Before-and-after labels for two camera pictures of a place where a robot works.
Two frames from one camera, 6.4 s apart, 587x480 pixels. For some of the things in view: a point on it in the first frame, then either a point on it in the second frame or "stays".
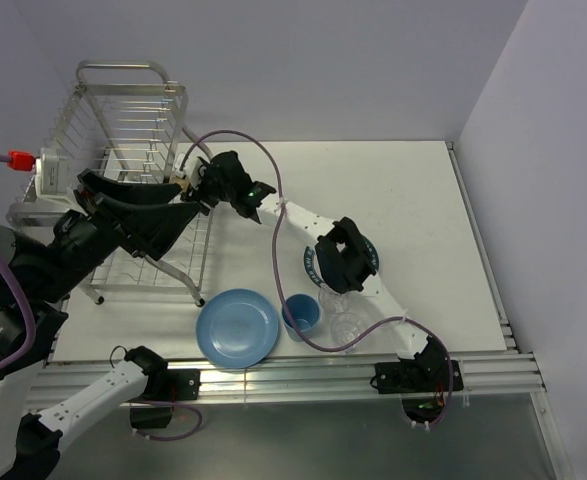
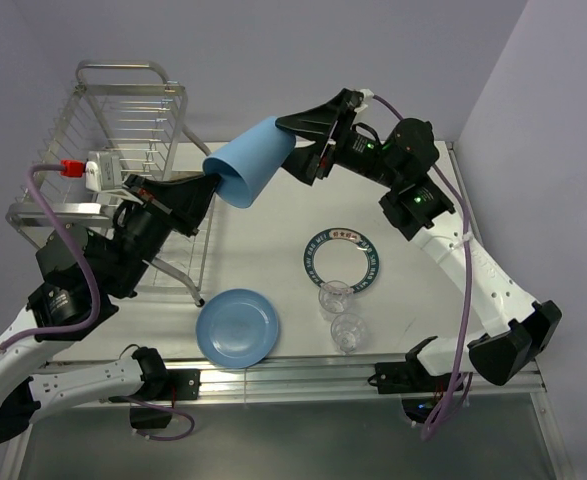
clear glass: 337,303 stays
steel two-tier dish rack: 120,171 stays
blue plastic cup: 306,312 to 249,161
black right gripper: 204,174 to 315,124
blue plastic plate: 237,328 stays
